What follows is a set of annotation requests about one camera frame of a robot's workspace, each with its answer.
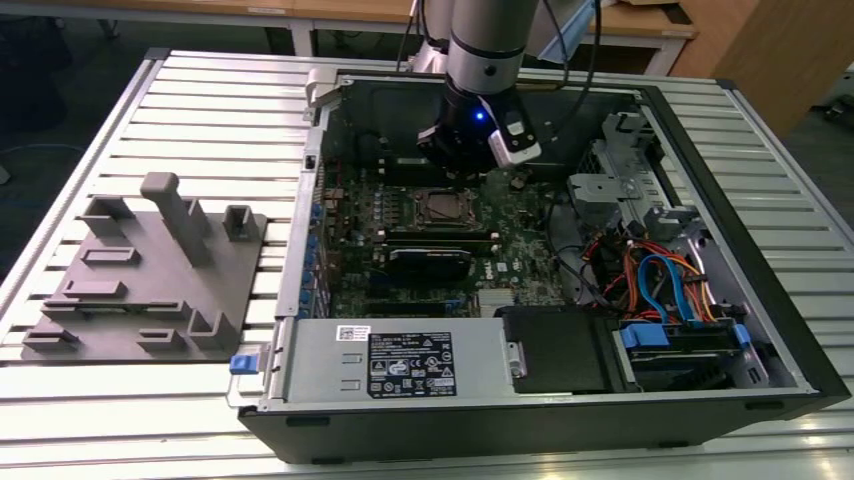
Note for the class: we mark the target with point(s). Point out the CPU socket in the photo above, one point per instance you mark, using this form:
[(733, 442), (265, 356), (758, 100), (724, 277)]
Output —
[(417, 224)]

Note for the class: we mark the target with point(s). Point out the grey case latch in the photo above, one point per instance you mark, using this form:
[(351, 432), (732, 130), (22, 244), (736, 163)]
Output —
[(319, 85)]

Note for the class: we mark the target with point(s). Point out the hard disk in blue carrier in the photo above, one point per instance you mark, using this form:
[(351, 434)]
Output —
[(644, 336)]

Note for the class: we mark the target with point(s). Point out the silver CPU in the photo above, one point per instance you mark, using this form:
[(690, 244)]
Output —
[(446, 205)]

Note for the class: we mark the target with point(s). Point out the silver finned heat sink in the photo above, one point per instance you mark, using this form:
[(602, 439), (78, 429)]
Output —
[(497, 297)]

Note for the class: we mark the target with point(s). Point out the black graphics card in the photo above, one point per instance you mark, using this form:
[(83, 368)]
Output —
[(430, 267)]

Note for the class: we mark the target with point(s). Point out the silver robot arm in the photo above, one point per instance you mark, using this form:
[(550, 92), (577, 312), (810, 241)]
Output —
[(490, 40)]

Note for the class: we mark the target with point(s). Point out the silver metal drive cage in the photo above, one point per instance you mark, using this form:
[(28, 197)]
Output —
[(601, 195)]

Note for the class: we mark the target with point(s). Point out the silver power supply unit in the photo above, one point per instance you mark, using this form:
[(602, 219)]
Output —
[(321, 360)]

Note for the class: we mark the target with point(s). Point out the blue case latch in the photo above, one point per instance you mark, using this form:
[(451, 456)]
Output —
[(242, 364)]

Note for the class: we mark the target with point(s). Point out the dark wheeled equipment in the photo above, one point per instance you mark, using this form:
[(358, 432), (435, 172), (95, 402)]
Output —
[(837, 107)]

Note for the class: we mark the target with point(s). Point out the black PC case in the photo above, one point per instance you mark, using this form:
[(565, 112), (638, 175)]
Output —
[(467, 435)]

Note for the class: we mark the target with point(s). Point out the wooden cabinet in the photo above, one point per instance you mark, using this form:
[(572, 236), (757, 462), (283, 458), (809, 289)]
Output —
[(768, 50)]

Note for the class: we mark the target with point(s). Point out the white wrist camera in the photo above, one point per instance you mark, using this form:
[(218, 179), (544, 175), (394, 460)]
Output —
[(517, 147)]

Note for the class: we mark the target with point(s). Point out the wooden top desk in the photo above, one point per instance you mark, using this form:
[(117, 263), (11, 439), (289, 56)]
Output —
[(654, 27), (201, 7)]

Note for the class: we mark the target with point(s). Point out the dark chair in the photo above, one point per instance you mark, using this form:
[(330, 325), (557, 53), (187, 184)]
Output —
[(34, 75)]

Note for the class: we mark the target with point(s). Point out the green motherboard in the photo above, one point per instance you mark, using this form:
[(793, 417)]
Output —
[(527, 250)]

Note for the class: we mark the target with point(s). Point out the black drive shroud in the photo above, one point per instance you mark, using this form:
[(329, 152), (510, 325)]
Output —
[(561, 350)]

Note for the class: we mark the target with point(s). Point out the blue plastic clip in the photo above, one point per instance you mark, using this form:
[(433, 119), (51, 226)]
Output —
[(741, 335)]

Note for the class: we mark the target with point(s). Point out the grey parts rack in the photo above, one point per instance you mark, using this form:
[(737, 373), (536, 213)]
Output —
[(167, 310)]

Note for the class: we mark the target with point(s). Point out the black expansion slot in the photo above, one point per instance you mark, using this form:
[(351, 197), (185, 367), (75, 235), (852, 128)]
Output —
[(401, 309)]

